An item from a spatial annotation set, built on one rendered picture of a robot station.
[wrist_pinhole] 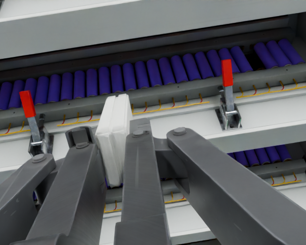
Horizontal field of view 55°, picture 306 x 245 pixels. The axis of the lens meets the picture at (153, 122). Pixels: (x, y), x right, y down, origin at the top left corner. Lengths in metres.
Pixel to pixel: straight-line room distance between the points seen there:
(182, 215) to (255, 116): 0.22
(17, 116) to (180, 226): 0.32
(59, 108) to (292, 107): 0.34
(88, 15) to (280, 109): 0.29
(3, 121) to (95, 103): 0.14
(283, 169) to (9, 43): 0.48
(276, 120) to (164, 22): 0.21
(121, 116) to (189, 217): 0.41
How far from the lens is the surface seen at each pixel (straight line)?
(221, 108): 0.42
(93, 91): 0.47
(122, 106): 0.17
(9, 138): 0.48
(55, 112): 0.46
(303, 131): 0.47
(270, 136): 0.45
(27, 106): 0.42
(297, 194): 0.60
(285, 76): 0.48
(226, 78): 0.40
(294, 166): 0.60
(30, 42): 0.37
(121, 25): 0.35
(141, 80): 0.47
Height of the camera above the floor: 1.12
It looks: 30 degrees down
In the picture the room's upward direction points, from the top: 9 degrees counter-clockwise
